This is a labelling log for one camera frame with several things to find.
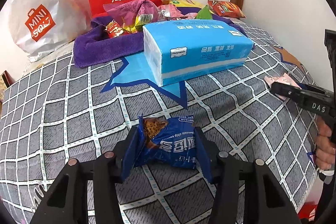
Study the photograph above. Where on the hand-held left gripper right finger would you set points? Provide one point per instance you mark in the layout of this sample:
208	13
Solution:
203	158

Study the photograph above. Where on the yellow snack packet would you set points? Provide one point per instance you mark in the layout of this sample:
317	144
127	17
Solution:
131	28

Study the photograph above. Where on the patterned book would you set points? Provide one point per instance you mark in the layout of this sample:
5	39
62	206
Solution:
5	79

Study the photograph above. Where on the magenta snack packet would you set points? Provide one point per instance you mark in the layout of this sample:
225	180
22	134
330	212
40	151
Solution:
126	8

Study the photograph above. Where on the blue tissue pack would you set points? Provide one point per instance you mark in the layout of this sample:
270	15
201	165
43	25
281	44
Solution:
199	40

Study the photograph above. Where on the person's right hand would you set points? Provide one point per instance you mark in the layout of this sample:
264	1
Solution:
324	153

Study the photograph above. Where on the orange chip bag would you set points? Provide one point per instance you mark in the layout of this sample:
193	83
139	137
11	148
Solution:
228	8

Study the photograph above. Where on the purple towel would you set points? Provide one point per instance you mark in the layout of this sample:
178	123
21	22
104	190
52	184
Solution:
105	48

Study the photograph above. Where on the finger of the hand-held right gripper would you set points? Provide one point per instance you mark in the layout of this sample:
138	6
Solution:
315	88
286	92

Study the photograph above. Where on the green snack packet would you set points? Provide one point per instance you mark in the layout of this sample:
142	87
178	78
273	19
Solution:
204	14

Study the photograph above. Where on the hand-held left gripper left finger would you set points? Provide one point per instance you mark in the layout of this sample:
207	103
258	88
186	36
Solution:
128	158

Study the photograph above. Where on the crumpled pink snack packet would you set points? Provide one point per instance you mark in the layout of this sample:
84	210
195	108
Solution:
170	11

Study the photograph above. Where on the blue cookie packet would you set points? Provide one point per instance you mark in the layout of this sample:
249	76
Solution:
168	150

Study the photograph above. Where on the pale pink small packet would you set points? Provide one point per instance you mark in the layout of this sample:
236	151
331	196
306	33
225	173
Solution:
278	79

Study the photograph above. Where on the yellow chip bag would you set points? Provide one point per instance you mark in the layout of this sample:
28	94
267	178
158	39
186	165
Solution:
183	2

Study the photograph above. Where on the red snack packet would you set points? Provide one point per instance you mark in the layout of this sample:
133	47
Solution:
114	29

